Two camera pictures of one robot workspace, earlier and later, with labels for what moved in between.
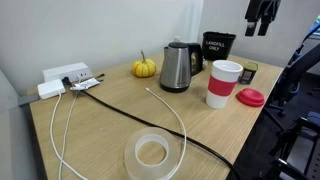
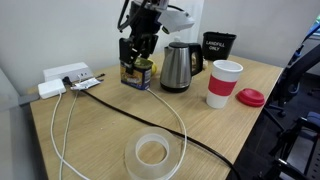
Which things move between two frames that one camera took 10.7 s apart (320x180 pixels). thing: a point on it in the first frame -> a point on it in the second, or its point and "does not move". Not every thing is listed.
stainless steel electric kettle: (180, 61) does not move
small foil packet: (84, 84) does not move
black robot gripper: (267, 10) -> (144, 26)
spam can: (248, 72) -> (138, 75)
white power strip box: (74, 71) does not move
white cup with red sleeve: (222, 82) does not move
